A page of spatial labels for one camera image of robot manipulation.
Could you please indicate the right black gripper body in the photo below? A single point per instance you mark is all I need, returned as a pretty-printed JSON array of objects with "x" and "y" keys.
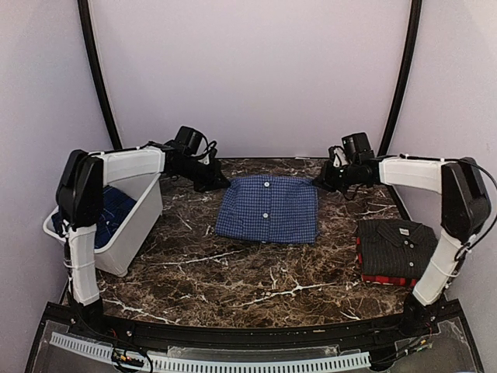
[{"x": 339, "y": 180}]

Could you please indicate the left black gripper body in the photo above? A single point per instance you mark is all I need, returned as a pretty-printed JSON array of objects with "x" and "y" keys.
[{"x": 203, "y": 177}]

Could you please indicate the blue checked long sleeve shirt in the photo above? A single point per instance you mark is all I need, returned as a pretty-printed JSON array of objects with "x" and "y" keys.
[{"x": 274, "y": 209}]

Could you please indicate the black striped shirt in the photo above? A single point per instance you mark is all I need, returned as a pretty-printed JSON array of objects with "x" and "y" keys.
[{"x": 395, "y": 248}]

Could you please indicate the red plaid shirt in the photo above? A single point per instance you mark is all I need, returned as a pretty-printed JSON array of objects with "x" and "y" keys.
[{"x": 379, "y": 279}]

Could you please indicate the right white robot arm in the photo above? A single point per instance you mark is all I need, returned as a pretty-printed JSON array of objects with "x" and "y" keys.
[{"x": 465, "y": 205}]

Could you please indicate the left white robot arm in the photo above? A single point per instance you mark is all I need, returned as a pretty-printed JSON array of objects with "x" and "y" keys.
[{"x": 135, "y": 171}]

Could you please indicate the dark blue plaid shirt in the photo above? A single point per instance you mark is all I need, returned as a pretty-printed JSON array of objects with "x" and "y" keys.
[{"x": 113, "y": 207}]

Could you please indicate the white plastic bin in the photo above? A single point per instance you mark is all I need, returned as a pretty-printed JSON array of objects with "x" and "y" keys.
[{"x": 116, "y": 256}]

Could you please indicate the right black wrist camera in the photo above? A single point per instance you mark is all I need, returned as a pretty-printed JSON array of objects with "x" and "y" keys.
[{"x": 355, "y": 149}]

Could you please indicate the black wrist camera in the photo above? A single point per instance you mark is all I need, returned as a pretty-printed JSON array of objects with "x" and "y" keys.
[
  {"x": 194, "y": 144},
  {"x": 355, "y": 149}
]

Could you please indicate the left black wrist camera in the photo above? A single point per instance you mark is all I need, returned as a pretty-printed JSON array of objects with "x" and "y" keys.
[{"x": 194, "y": 144}]

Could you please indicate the right black frame post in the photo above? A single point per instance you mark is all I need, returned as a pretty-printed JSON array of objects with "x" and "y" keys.
[{"x": 403, "y": 76}]

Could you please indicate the black frame post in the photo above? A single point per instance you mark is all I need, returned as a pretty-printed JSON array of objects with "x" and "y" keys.
[
  {"x": 97, "y": 73},
  {"x": 403, "y": 76}
]

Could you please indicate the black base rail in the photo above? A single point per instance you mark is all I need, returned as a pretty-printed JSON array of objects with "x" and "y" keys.
[{"x": 438, "y": 341}]

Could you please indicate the white slotted cable duct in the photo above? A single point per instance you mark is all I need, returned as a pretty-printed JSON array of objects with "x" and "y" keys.
[{"x": 184, "y": 359}]

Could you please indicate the left black frame post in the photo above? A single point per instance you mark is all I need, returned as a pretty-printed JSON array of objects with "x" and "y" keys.
[{"x": 97, "y": 73}]

